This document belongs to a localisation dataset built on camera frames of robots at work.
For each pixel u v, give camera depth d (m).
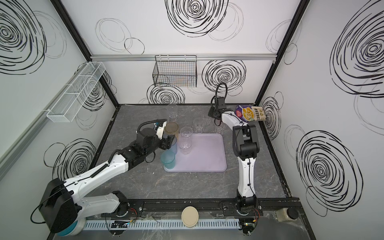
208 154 0.95
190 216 0.66
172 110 1.12
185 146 0.95
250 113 1.12
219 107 0.82
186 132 0.99
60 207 0.38
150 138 0.60
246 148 0.58
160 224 0.64
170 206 0.75
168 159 0.90
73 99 0.76
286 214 0.65
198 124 1.05
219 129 1.05
